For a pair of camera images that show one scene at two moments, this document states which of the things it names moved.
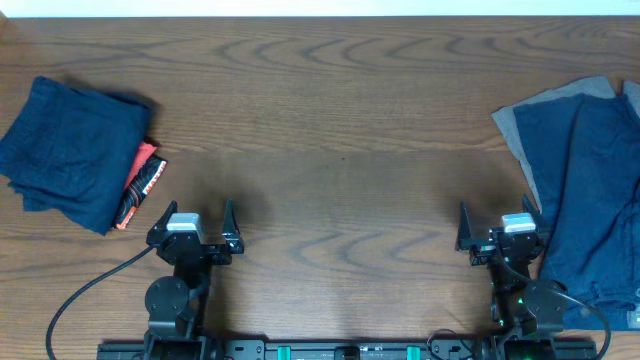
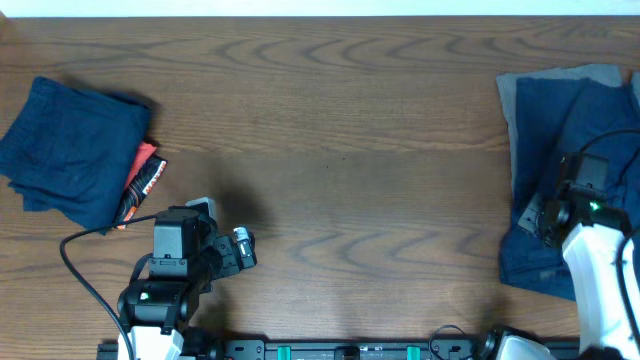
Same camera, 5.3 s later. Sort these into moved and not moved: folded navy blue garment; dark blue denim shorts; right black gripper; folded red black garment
Moved: right black gripper; dark blue denim shorts
Not moved: folded red black garment; folded navy blue garment
